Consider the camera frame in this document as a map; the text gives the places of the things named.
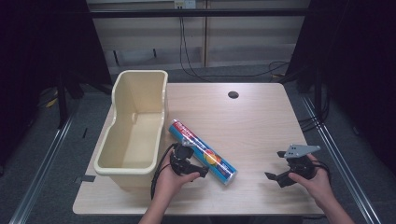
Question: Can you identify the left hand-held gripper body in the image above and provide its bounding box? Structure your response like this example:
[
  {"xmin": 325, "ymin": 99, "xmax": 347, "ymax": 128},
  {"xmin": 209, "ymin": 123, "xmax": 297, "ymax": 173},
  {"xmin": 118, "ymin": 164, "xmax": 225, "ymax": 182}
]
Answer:
[{"xmin": 170, "ymin": 138, "xmax": 198, "ymax": 177}]

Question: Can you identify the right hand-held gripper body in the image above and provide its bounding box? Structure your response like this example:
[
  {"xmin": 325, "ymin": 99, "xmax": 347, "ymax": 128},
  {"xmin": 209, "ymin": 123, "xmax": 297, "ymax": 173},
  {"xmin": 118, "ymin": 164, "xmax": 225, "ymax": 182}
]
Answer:
[{"xmin": 283, "ymin": 143, "xmax": 321, "ymax": 181}]

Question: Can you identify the blue foil wrap box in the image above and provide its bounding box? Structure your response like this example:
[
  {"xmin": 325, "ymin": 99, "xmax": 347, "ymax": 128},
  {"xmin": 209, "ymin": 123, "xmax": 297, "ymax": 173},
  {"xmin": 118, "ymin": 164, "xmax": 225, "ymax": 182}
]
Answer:
[{"xmin": 168, "ymin": 119, "xmax": 238, "ymax": 187}]

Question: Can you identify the cream plastic bin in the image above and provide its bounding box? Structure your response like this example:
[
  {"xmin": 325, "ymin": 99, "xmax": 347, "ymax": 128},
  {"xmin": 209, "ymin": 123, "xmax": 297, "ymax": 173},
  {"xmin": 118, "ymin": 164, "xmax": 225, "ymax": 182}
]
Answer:
[{"xmin": 93, "ymin": 69, "xmax": 169, "ymax": 189}]

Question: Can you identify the person's left hand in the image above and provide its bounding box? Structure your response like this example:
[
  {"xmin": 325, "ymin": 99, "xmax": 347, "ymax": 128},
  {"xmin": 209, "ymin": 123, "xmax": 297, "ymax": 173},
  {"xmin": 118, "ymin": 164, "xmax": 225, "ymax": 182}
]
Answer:
[{"xmin": 152, "ymin": 150, "xmax": 201, "ymax": 203}]

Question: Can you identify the person's right hand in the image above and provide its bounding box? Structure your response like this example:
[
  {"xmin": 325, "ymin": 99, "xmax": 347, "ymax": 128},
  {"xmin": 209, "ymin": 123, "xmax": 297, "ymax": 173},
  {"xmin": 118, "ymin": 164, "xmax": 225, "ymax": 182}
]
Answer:
[{"xmin": 288, "ymin": 153, "xmax": 332, "ymax": 209}]

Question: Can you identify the black metal stand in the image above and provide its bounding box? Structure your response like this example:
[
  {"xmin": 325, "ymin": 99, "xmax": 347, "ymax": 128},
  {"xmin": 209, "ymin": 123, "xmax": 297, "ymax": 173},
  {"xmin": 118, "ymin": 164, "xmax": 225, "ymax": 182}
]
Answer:
[
  {"xmin": 312, "ymin": 66, "xmax": 325, "ymax": 120},
  {"xmin": 55, "ymin": 69, "xmax": 82, "ymax": 130}
]

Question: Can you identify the black tape strip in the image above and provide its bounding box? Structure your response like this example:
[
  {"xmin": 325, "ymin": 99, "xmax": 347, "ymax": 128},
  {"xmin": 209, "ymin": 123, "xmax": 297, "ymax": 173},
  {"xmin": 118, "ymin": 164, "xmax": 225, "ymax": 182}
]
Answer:
[{"xmin": 74, "ymin": 175, "xmax": 97, "ymax": 184}]

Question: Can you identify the black curtain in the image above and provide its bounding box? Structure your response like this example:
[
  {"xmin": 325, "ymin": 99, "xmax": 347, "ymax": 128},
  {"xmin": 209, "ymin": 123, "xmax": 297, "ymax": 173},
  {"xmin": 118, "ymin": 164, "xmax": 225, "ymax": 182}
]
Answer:
[
  {"xmin": 285, "ymin": 0, "xmax": 396, "ymax": 175},
  {"xmin": 0, "ymin": 0, "xmax": 112, "ymax": 175}
]

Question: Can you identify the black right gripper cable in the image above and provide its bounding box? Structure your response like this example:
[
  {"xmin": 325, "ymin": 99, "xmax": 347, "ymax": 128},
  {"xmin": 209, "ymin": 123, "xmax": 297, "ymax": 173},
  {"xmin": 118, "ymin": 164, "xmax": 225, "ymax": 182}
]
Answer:
[{"xmin": 311, "ymin": 160, "xmax": 332, "ymax": 183}]

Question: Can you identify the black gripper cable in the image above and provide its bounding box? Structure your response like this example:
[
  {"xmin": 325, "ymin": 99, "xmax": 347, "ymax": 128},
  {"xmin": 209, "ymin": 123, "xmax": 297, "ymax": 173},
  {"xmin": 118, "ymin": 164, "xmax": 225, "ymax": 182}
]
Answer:
[
  {"xmin": 311, "ymin": 160, "xmax": 332, "ymax": 183},
  {"xmin": 149, "ymin": 143, "xmax": 177, "ymax": 201}
]

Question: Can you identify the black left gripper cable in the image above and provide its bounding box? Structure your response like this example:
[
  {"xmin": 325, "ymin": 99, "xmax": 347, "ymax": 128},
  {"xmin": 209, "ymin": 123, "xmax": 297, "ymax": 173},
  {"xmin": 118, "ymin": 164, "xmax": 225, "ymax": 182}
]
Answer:
[{"xmin": 149, "ymin": 143, "xmax": 177, "ymax": 201}]

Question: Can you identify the aluminium floor rail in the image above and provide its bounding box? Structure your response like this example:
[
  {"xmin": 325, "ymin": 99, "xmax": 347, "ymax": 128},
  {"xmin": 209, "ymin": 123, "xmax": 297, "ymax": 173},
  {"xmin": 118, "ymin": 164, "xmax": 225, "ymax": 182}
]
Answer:
[
  {"xmin": 301, "ymin": 94, "xmax": 383, "ymax": 224},
  {"xmin": 8, "ymin": 115, "xmax": 76, "ymax": 224}
]

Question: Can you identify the bundle of black floor cables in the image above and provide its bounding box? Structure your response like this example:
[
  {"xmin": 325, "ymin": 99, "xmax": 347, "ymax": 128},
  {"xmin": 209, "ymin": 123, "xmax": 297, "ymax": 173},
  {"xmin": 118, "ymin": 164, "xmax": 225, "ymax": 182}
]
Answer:
[{"xmin": 297, "ymin": 91, "xmax": 330, "ymax": 133}]

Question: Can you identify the black wall cable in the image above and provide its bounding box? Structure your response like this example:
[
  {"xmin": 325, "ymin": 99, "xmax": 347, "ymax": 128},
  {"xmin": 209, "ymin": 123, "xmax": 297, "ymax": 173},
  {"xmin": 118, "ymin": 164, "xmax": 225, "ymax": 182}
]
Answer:
[{"xmin": 178, "ymin": 16, "xmax": 291, "ymax": 84}]

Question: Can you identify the white wall socket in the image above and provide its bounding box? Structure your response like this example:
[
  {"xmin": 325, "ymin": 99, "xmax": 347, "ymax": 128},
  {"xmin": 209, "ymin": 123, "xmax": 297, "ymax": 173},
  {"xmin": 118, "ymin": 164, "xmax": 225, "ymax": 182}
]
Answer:
[{"xmin": 173, "ymin": 0, "xmax": 197, "ymax": 9}]

